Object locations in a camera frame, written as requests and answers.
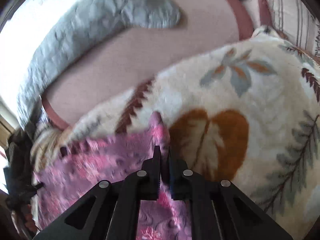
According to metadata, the leaf print fleece blanket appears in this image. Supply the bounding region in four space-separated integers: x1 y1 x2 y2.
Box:
30 25 320 240

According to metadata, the grey quilted pillow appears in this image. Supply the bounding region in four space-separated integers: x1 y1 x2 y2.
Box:
16 0 182 130

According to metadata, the striped floral cushion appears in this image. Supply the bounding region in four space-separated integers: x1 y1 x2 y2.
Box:
260 0 320 60

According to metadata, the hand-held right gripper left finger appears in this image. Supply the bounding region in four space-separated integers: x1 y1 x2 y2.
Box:
32 145 162 240

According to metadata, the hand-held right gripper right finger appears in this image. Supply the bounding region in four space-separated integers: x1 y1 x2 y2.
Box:
168 152 293 240

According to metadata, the dark grey fleece cloth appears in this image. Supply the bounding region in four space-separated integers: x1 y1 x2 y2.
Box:
4 127 44 205

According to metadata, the purple floral garment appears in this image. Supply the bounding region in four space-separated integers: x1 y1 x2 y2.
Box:
31 111 193 240

